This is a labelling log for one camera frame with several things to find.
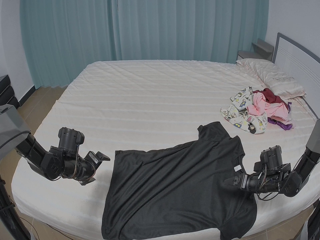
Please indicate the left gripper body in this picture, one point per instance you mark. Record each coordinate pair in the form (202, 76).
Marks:
(86, 166)

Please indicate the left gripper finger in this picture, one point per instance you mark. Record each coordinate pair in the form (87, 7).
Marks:
(103, 157)
(88, 181)

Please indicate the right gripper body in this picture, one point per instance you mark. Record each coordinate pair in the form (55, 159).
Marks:
(251, 182)

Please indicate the black T-shirt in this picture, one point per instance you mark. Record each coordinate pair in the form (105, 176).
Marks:
(175, 184)

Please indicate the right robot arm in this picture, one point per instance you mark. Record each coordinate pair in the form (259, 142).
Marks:
(300, 174)

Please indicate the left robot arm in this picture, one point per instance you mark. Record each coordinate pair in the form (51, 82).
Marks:
(37, 156)

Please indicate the bed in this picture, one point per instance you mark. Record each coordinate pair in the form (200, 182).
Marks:
(150, 96)

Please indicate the white printed garment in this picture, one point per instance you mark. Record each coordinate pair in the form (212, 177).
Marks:
(237, 119)

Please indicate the purple garment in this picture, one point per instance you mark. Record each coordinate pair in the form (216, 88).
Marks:
(285, 126)

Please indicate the pink garment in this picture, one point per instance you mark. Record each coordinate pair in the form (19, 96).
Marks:
(257, 106)

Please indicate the dark red garment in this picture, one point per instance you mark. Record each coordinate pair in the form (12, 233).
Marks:
(271, 96)

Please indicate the cream pillow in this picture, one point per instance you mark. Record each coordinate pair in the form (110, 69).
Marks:
(275, 79)

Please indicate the black chest of drawers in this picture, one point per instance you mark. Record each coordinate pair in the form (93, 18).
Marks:
(6, 94)

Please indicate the grey bedside table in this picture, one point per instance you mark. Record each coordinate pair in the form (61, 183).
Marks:
(263, 47)

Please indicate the blue-green curtain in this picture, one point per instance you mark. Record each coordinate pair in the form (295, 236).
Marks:
(150, 21)

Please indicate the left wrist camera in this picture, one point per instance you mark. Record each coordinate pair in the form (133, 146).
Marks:
(71, 140)

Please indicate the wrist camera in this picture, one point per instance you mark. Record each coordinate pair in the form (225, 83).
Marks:
(71, 140)
(271, 157)

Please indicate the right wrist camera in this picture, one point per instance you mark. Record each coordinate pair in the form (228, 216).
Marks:
(271, 157)

